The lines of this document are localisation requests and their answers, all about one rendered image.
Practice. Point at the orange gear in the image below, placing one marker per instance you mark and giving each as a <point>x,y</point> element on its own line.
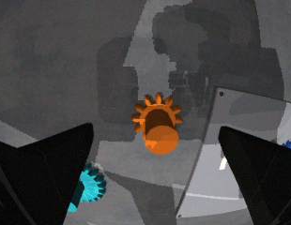
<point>158,122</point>

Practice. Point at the teal gear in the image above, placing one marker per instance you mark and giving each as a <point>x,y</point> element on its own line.
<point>90,187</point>

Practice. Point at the white curved arrow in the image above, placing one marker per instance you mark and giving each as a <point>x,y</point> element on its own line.
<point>222,166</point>

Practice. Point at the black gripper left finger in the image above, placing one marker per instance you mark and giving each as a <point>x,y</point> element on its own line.
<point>41,177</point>

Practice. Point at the grey flat board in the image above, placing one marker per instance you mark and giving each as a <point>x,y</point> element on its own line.
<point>211,190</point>

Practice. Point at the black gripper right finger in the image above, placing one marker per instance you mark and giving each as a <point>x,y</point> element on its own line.
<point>263,173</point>

